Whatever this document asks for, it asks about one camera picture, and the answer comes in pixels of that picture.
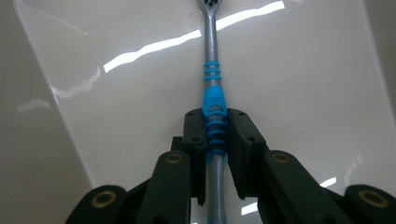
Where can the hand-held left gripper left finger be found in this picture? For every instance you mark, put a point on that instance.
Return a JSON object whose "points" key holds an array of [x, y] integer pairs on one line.
{"points": [[197, 149]]}

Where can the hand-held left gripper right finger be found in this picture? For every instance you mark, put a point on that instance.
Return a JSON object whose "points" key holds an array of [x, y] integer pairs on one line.
{"points": [[246, 149]]}

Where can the beige bin with grey rim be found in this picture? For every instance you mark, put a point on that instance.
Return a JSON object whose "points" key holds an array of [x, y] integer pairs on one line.
{"points": [[124, 109]]}

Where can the blue and grey toothbrush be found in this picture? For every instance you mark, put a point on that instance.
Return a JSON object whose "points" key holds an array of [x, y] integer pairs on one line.
{"points": [[211, 46]]}

